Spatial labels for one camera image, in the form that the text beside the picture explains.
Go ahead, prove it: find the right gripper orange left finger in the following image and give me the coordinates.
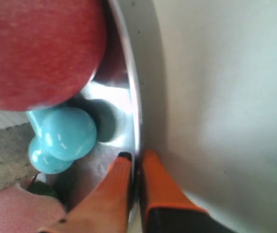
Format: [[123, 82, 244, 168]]
[[38, 152, 132, 233]]

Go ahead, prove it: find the large round metal plate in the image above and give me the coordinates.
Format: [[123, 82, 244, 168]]
[[51, 0, 164, 230]]

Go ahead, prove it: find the teal rubber bone toy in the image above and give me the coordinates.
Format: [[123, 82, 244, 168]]
[[26, 104, 97, 174]]

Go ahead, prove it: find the pink peach toy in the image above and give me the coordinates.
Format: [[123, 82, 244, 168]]
[[0, 184, 65, 233]]

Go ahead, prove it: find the wooden block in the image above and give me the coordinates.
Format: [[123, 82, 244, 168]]
[[0, 111, 38, 191]]

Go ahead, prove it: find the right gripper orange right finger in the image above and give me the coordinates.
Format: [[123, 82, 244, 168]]
[[141, 150, 231, 233]]

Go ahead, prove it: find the red apple toy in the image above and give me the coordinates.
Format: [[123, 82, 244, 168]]
[[0, 0, 107, 111]]

